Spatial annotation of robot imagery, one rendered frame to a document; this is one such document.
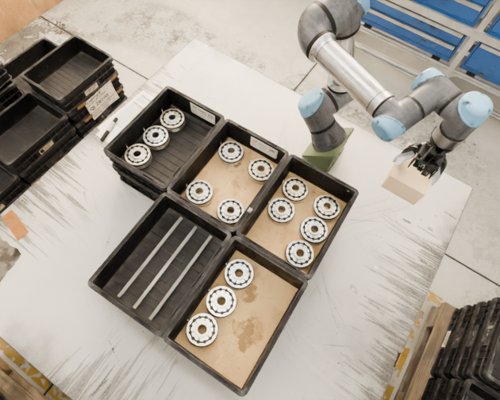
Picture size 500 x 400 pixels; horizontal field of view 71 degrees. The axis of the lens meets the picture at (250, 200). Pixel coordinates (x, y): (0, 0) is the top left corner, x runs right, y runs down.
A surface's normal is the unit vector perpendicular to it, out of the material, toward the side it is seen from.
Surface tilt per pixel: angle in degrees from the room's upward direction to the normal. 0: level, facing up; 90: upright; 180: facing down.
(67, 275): 0
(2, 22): 72
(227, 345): 0
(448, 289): 0
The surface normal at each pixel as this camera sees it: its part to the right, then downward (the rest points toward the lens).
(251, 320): 0.05, -0.43
